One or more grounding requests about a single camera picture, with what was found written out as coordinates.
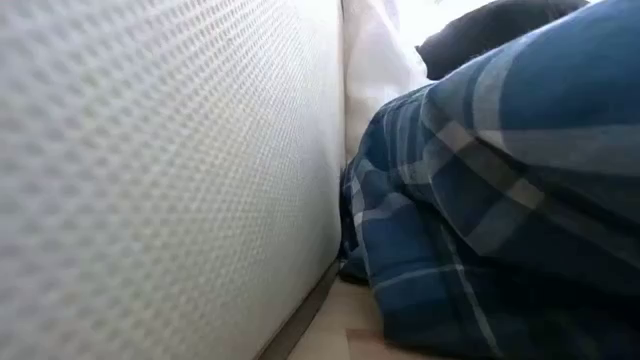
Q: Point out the white garment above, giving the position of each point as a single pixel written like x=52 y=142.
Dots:
x=375 y=75

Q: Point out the blue plaid shirt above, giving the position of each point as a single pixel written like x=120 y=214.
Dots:
x=500 y=225

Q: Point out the black garment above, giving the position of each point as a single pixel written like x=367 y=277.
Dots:
x=475 y=40

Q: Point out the beige fabric storage bin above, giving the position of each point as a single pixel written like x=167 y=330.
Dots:
x=150 y=175

